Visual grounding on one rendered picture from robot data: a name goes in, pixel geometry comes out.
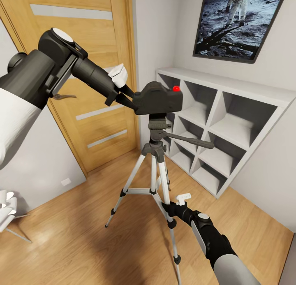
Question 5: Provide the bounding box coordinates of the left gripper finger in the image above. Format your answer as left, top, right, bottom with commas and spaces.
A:
115, 92, 139, 110
120, 84, 134, 99

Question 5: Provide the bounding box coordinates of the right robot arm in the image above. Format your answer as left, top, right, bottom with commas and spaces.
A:
162, 193, 261, 285

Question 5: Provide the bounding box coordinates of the digital camera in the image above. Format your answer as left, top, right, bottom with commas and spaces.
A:
132, 81, 183, 115

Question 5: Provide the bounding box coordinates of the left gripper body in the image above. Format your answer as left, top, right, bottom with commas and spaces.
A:
87, 66, 120, 106

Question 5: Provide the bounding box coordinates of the camera tripod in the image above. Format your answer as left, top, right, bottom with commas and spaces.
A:
105, 113, 214, 285

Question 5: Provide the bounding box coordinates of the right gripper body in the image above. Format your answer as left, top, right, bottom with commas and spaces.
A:
168, 202, 189, 221

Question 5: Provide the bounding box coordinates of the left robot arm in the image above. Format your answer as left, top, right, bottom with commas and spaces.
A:
0, 27, 139, 170

